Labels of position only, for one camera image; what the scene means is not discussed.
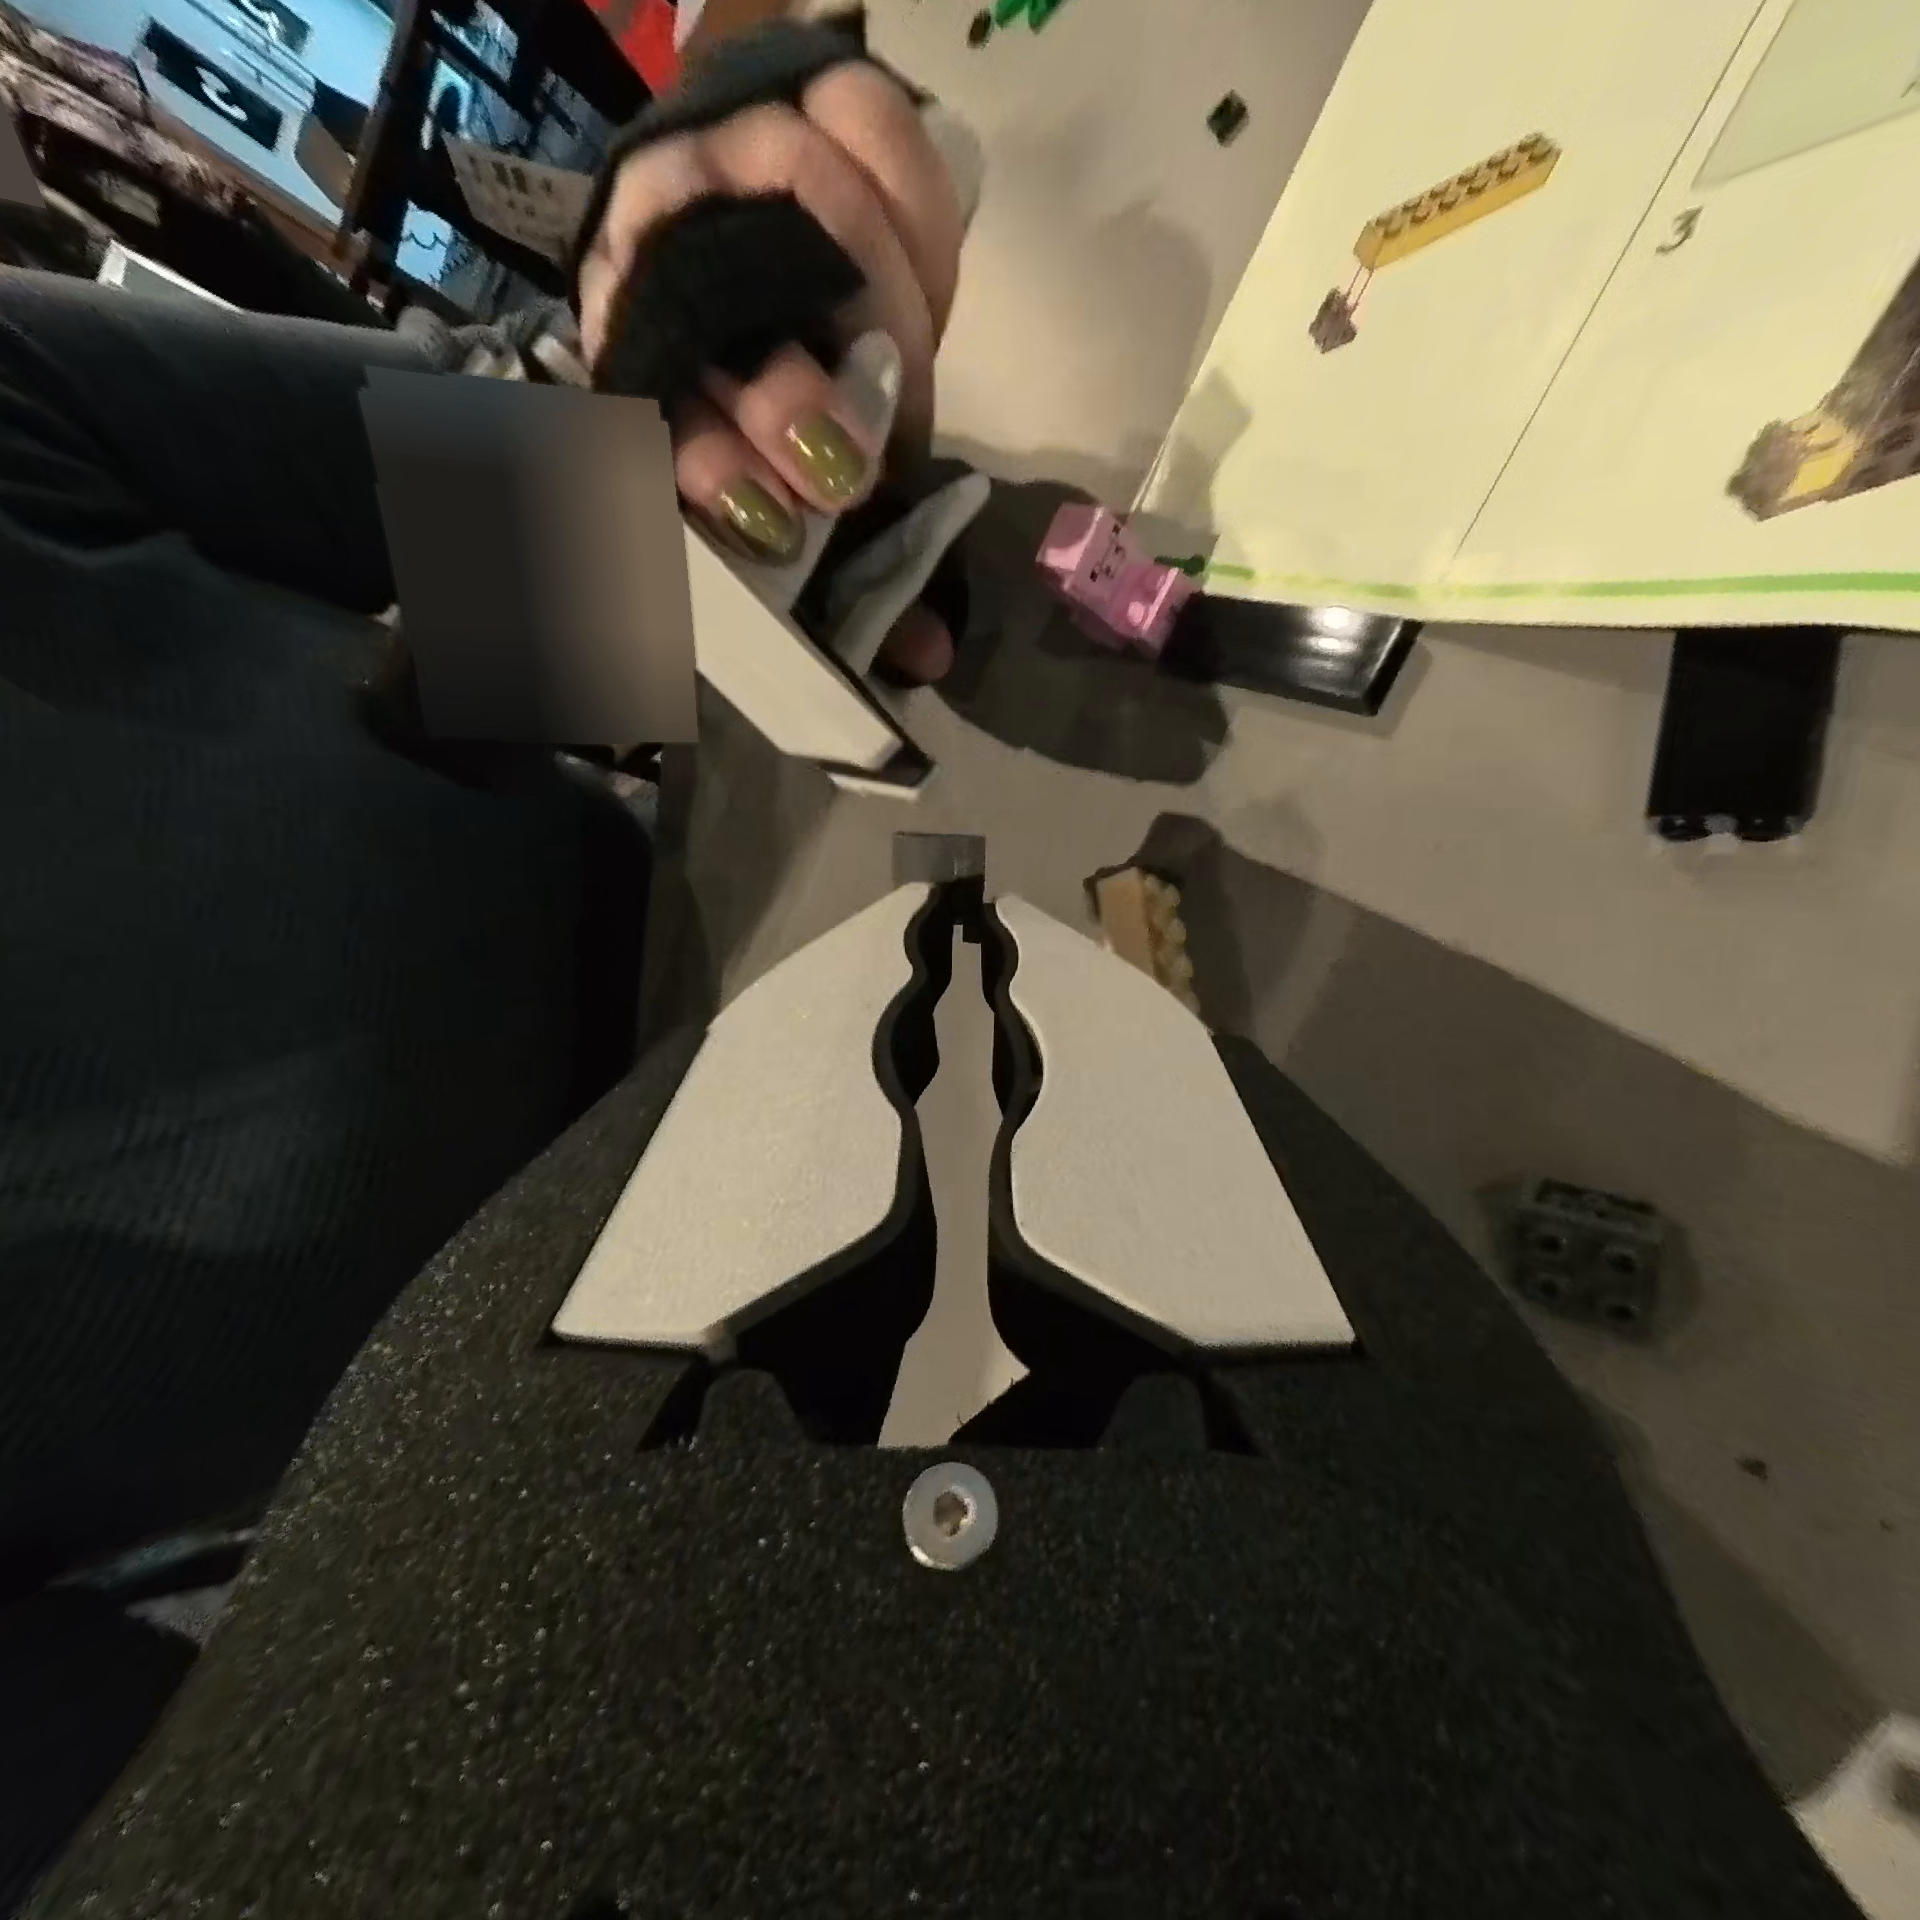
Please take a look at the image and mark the tan and dark brick assembly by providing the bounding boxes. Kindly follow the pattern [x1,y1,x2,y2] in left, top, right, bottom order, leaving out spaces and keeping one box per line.
[1086,816,1221,995]

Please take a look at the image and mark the pink toy brick pig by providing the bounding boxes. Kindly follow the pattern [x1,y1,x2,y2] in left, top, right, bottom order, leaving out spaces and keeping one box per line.
[1035,504,1201,657]

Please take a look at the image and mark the black rectangular brick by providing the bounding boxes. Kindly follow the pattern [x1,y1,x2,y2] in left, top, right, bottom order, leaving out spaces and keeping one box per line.
[1645,625,1841,846]

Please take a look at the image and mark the black metal rack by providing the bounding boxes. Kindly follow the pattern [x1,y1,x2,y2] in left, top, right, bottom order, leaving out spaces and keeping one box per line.
[336,0,648,328]

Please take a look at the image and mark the pale green instruction booklet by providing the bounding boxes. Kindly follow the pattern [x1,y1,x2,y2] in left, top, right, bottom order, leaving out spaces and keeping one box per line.
[1141,0,1920,635]

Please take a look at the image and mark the grey desk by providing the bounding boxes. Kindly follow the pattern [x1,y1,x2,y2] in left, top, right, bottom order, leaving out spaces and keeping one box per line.
[644,0,1920,1920]

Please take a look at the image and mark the person's dark sweater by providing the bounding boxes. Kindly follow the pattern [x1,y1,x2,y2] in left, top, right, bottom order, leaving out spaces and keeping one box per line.
[0,268,665,1638]

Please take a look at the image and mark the dark grey square brick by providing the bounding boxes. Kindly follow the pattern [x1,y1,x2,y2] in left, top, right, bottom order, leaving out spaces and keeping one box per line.
[1480,1175,1691,1332]

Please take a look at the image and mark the long black brick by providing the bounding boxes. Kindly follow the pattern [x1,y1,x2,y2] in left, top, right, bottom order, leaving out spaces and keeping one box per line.
[1200,593,1422,719]

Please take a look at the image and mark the person's left hand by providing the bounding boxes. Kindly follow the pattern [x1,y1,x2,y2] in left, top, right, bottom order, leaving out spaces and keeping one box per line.
[576,60,964,566]

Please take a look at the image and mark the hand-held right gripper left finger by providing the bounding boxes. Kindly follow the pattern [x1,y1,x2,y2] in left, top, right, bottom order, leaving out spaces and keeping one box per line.
[550,882,958,1347]

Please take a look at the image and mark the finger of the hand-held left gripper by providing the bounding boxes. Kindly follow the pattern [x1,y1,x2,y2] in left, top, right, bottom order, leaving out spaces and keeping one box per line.
[681,511,934,800]
[795,470,995,684]

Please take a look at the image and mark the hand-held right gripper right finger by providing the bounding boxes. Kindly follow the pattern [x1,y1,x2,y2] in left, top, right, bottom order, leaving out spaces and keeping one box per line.
[969,894,1360,1356]

